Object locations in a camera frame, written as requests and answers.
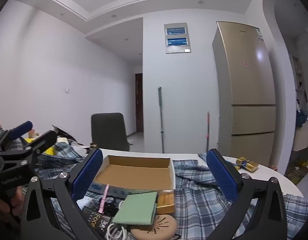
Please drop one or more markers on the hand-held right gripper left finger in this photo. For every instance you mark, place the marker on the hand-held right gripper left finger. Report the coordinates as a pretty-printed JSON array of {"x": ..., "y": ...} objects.
[{"x": 87, "y": 177}]

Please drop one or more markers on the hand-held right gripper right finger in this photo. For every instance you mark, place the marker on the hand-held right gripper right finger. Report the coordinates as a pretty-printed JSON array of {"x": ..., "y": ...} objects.
[{"x": 222, "y": 177}]

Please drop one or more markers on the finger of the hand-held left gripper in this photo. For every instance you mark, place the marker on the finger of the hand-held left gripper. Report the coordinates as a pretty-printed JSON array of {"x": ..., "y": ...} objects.
[
  {"x": 21, "y": 128},
  {"x": 45, "y": 140}
]

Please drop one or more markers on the light blue wet wipes pack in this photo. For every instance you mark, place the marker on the light blue wet wipes pack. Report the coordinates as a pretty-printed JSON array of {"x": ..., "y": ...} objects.
[{"x": 86, "y": 202}]

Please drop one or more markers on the black tissue pack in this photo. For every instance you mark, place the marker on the black tissue pack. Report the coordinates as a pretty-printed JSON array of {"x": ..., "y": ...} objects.
[{"x": 96, "y": 218}]

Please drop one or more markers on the shallow cardboard box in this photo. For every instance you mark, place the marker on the shallow cardboard box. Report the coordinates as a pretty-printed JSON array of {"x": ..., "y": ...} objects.
[{"x": 139, "y": 172}]

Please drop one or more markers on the person's left hand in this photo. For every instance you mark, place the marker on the person's left hand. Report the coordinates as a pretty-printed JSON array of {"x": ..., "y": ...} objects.
[{"x": 15, "y": 201}]

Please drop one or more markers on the yellow packet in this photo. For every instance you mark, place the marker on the yellow packet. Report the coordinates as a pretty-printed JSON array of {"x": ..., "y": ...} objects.
[{"x": 50, "y": 150}]

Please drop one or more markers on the beige small box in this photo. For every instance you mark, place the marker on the beige small box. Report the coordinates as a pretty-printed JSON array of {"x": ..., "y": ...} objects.
[{"x": 63, "y": 140}]

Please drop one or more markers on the black foil bag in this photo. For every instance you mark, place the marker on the black foil bag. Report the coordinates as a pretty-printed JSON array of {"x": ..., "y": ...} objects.
[{"x": 65, "y": 132}]

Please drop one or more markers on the gold foil pack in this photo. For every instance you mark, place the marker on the gold foil pack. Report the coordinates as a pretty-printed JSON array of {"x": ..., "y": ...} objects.
[
  {"x": 241, "y": 160},
  {"x": 250, "y": 166}
]

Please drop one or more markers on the pink pen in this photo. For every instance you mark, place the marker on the pink pen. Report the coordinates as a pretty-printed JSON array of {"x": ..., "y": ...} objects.
[{"x": 104, "y": 197}]

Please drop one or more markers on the small gold-brown object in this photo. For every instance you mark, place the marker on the small gold-brown object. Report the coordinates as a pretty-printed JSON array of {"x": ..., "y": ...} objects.
[{"x": 94, "y": 145}]

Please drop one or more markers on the blue plaid cloth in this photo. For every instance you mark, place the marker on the blue plaid cloth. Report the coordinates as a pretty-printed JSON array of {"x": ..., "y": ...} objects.
[{"x": 199, "y": 205}]

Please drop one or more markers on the dark grey chair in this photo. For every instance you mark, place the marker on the dark grey chair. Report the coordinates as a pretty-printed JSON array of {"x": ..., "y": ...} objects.
[{"x": 109, "y": 132}]

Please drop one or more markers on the green notebook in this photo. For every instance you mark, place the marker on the green notebook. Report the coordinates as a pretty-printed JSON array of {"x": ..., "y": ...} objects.
[{"x": 136, "y": 208}]

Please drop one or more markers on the gold cigarette box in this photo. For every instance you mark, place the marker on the gold cigarette box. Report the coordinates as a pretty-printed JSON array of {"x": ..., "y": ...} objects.
[{"x": 166, "y": 202}]

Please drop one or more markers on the round tan disc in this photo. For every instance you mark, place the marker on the round tan disc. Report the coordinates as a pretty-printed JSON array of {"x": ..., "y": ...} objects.
[{"x": 156, "y": 227}]

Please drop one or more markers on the gold refrigerator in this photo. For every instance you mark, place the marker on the gold refrigerator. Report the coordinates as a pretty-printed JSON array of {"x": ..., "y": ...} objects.
[{"x": 246, "y": 92}]

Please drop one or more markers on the dark wooden door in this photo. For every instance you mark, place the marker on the dark wooden door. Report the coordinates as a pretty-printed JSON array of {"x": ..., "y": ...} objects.
[{"x": 139, "y": 102}]

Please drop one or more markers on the white cabinet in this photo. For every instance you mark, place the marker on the white cabinet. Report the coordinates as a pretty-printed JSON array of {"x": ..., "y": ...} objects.
[{"x": 304, "y": 135}]

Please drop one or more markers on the hanging blue cloth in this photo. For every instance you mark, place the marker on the hanging blue cloth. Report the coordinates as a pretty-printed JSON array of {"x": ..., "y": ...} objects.
[{"x": 301, "y": 118}]

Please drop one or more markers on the wall electrical panel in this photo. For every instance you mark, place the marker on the wall electrical panel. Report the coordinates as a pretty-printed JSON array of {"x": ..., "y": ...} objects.
[{"x": 176, "y": 38}]

